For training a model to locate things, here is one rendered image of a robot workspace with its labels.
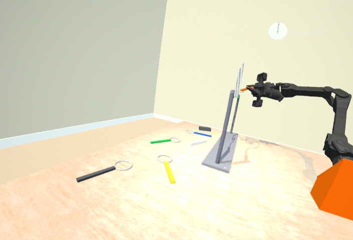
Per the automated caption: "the white rectangular bar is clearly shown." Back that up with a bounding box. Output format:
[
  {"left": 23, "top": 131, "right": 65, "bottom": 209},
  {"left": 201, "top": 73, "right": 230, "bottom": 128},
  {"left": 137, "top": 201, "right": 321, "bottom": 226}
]
[{"left": 188, "top": 139, "right": 207, "bottom": 147}]

